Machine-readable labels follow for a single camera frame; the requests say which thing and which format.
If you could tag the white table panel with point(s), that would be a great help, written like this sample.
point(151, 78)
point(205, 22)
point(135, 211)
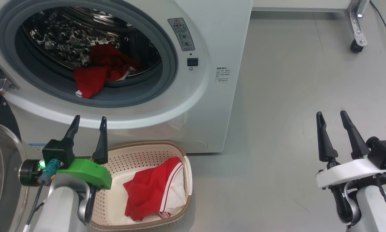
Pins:
point(293, 4)

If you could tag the grey warning sticker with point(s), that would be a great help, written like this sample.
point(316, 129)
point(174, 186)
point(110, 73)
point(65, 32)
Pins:
point(181, 33)

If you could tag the round white filter cover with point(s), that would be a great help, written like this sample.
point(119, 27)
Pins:
point(202, 144)

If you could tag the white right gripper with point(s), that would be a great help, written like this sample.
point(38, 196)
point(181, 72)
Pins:
point(347, 172)

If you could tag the black door lock socket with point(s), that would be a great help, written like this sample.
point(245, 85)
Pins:
point(192, 62)

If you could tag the cream perforated basket brown rim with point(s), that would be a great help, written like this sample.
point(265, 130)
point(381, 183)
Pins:
point(131, 161)

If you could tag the stainless steel washing machine drum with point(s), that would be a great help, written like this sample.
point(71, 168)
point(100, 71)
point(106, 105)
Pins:
point(57, 38)

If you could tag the white front-load washing machine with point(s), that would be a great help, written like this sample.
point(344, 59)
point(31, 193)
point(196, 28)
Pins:
point(218, 112)

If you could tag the red garment with white trim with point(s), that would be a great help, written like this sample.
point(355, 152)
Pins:
point(148, 190)

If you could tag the blue energy label sticker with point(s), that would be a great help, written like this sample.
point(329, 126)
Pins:
point(35, 146)

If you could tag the metal table leg with caster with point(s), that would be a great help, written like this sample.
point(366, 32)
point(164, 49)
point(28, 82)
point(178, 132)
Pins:
point(357, 32)

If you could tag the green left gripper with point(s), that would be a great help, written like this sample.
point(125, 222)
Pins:
point(90, 172)

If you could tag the metal door hinge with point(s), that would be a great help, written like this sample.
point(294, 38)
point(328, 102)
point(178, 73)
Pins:
point(1, 79)

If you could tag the plain red garment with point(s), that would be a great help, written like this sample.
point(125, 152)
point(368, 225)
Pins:
point(96, 74)

